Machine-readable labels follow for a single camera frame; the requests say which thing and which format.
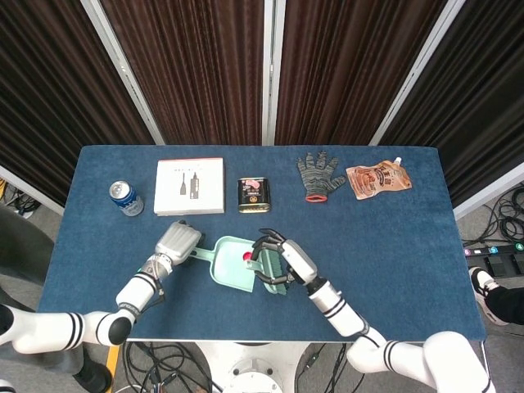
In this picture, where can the blue drink can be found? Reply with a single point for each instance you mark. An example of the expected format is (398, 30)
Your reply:
(127, 200)

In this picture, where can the black foot pedal box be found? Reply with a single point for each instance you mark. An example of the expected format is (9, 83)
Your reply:
(499, 258)

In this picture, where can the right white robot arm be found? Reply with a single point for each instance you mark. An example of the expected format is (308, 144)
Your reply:
(348, 315)

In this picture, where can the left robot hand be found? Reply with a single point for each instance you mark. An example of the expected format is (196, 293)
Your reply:
(178, 241)

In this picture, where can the black trouser leg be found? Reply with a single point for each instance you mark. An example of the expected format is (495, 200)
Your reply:
(507, 305)

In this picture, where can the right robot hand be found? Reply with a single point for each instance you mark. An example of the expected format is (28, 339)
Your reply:
(299, 262)

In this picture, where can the white black sneaker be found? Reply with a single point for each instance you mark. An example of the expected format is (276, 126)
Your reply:
(483, 286)

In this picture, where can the black gold food tin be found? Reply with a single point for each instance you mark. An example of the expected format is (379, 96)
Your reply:
(254, 196)

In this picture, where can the white flat product box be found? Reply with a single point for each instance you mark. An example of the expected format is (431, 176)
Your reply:
(190, 186)

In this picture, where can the grey knit work glove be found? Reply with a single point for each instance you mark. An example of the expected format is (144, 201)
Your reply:
(317, 176)

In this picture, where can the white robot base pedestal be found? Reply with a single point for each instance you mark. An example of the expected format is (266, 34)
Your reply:
(254, 368)

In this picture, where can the black shoe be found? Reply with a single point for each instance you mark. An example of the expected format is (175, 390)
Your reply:
(96, 378)

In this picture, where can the red bottle cap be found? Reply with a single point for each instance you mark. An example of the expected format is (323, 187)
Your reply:
(246, 256)

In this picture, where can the mint green hand broom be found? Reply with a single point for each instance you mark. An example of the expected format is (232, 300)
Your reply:
(274, 266)

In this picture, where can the blue felt table cover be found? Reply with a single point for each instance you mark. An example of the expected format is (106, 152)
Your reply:
(389, 254)

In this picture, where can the orange spout pouch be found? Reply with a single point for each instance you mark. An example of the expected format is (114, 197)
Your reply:
(376, 180)

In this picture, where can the brown ribbed partition panel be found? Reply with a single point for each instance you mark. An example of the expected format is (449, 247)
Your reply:
(49, 82)
(344, 69)
(483, 90)
(196, 69)

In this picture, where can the mint green dustpan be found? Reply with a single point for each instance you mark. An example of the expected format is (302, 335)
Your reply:
(229, 270)

